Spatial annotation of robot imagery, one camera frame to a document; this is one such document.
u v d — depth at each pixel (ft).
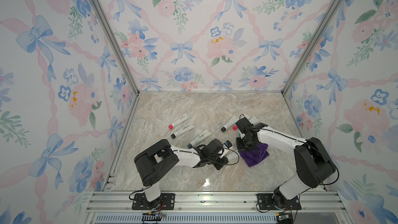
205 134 3.19
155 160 1.65
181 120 3.39
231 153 2.81
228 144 2.56
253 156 2.77
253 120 3.43
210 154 2.26
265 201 2.40
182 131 3.20
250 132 2.19
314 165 1.48
